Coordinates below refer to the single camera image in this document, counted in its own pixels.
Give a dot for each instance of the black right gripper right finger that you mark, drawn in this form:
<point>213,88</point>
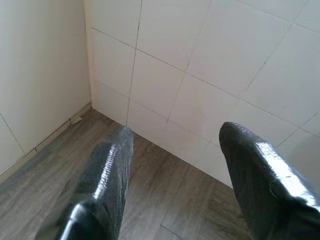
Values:
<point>262,180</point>

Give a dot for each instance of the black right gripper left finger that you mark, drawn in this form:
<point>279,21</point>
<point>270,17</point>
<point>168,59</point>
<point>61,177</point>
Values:
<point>105,175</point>

